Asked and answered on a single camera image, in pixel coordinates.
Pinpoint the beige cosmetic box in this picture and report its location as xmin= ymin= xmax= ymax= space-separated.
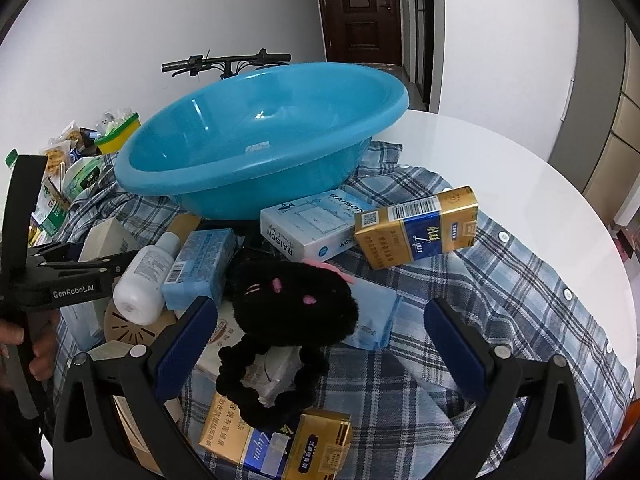
xmin=79 ymin=218 xmax=140 ymax=262

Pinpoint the black fuzzy scrunchie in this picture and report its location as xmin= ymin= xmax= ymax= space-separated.
xmin=216 ymin=248 xmax=359 ymax=432

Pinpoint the white tissue pack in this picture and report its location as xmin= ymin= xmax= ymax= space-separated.
xmin=194 ymin=301 xmax=304 ymax=409

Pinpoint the gold blue cigarette carton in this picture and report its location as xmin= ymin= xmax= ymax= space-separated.
xmin=200 ymin=393 xmax=352 ymax=479

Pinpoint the person left hand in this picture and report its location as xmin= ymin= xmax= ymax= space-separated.
xmin=0 ymin=310 xmax=61 ymax=391

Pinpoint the white plastic bottle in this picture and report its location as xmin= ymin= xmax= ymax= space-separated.
xmin=113 ymin=232 xmax=181 ymax=326

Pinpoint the snack bags pile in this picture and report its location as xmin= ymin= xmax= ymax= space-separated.
xmin=32 ymin=122 xmax=100 ymax=236

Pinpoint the tan round slotted disc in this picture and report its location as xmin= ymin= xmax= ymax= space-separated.
xmin=103 ymin=301 xmax=177 ymax=346

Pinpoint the green tea box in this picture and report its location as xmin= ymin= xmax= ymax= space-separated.
xmin=62 ymin=156 xmax=104 ymax=203

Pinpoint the blue tissue pack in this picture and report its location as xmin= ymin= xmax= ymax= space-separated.
xmin=160 ymin=229 xmax=236 ymax=311

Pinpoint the blue plaid cloth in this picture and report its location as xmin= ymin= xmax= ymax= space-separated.
xmin=53 ymin=141 xmax=639 ymax=479

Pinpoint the yellow green container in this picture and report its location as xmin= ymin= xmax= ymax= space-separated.
xmin=94 ymin=113 xmax=141 ymax=154

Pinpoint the black square case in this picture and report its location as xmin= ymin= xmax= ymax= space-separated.
xmin=232 ymin=220 xmax=272 ymax=254

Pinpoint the blue plastic basin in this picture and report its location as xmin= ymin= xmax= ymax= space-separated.
xmin=115 ymin=63 xmax=409 ymax=221

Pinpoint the light blue wipes pack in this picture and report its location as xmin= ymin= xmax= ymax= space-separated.
xmin=342 ymin=278 xmax=400 ymax=351

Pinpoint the white Raison box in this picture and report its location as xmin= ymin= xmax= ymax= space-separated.
xmin=259 ymin=188 xmax=372 ymax=262

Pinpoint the black bicycle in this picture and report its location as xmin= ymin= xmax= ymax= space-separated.
xmin=160 ymin=49 xmax=292 ymax=79

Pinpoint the gold grey refrigerator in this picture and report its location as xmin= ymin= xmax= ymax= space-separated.
xmin=549 ymin=0 xmax=639 ymax=226

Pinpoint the dark brown entry door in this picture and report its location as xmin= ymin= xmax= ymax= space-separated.
xmin=319 ymin=0 xmax=401 ymax=66

